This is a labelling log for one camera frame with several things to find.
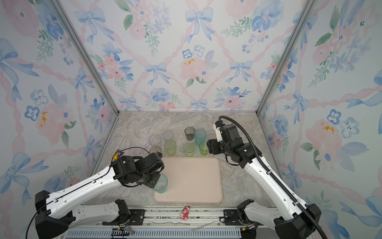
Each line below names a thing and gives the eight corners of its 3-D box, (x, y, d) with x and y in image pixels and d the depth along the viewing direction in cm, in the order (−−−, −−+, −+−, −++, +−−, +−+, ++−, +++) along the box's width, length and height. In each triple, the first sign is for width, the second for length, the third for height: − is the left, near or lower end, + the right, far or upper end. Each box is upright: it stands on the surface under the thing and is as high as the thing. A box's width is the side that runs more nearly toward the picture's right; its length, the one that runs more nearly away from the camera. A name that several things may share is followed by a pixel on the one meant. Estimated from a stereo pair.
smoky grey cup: (183, 136, 108) (182, 130, 102) (189, 131, 111) (189, 125, 105) (190, 141, 105) (190, 135, 99) (196, 136, 108) (196, 129, 103)
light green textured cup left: (165, 156, 98) (163, 149, 91) (166, 146, 102) (164, 139, 96) (176, 156, 98) (175, 149, 91) (177, 146, 102) (176, 139, 96)
